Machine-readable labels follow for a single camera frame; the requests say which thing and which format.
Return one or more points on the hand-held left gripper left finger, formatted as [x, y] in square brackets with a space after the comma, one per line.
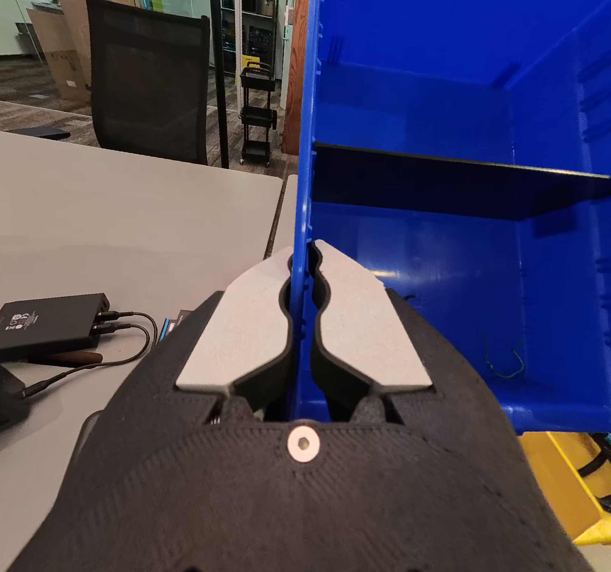
[239, 343]

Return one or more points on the wooden column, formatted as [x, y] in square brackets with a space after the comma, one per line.
[298, 56]

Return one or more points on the black office chair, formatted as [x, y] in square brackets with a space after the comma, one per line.
[148, 85]

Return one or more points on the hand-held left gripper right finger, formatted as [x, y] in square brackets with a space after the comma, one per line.
[372, 343]

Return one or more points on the black rolling cart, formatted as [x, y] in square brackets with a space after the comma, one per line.
[258, 94]

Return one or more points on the blue plastic bin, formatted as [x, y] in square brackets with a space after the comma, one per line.
[449, 276]

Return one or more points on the yellow plastic bin stack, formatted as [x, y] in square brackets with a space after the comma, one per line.
[563, 486]

